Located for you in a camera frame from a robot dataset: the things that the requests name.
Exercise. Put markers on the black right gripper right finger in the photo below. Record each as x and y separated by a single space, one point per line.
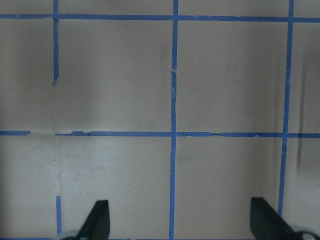
266 224

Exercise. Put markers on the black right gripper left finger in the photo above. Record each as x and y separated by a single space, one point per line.
97 224

